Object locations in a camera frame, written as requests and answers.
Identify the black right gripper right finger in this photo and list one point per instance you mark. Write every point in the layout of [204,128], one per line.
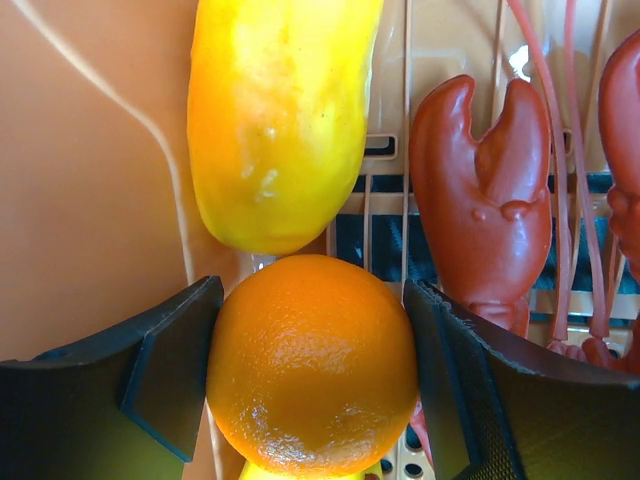
[498,406]

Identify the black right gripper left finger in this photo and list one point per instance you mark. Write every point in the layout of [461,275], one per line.
[124,403]

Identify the toy orange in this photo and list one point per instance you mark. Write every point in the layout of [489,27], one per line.
[312,367]

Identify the red toy lobster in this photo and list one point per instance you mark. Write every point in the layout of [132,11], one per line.
[485,206]

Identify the yellow toy mango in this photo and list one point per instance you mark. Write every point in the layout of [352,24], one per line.
[277,116]

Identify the yellow toy bell pepper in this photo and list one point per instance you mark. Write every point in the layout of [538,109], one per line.
[251,471]

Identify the orange plastic bin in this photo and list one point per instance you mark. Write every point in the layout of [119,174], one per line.
[99,221]

